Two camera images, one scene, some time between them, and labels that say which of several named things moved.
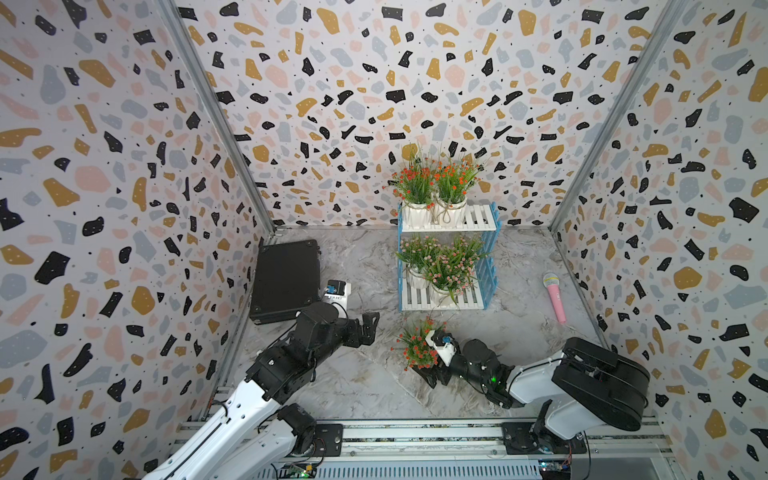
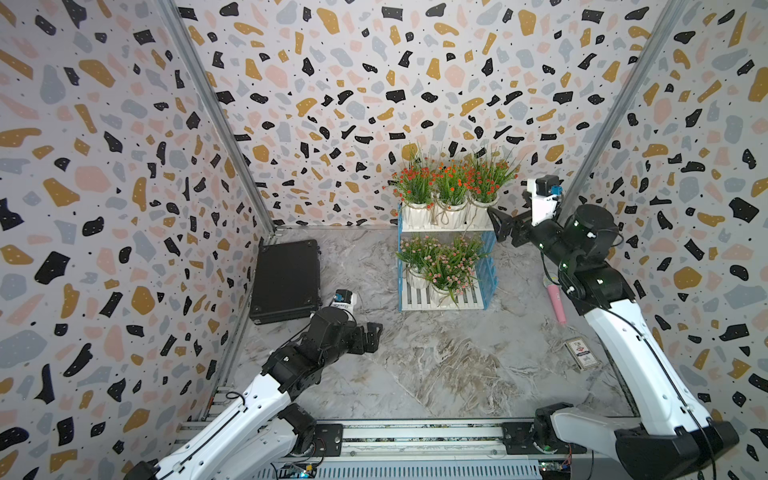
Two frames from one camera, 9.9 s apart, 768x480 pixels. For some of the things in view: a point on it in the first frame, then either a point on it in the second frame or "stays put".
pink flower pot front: (450, 271) stays put
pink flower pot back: (412, 252) stays put
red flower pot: (422, 357) to (484, 178)
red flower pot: (451, 183) stays put
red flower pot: (413, 187) stays put
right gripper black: (429, 374) to (508, 220)
